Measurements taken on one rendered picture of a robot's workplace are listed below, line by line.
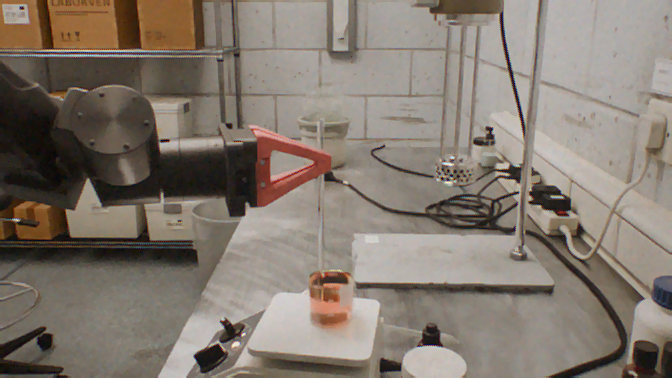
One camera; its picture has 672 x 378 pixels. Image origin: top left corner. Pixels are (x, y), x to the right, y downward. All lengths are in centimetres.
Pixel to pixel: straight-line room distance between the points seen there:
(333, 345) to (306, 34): 244
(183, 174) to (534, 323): 52
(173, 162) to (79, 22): 232
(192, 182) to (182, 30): 216
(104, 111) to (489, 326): 56
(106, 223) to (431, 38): 176
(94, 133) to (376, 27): 253
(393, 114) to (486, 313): 219
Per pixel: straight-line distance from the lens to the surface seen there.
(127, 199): 52
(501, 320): 83
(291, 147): 53
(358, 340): 59
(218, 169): 51
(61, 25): 284
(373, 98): 294
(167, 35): 267
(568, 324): 85
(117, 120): 45
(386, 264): 94
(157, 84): 308
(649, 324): 68
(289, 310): 64
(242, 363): 60
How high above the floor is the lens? 114
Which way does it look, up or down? 16 degrees down
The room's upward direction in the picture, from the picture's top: straight up
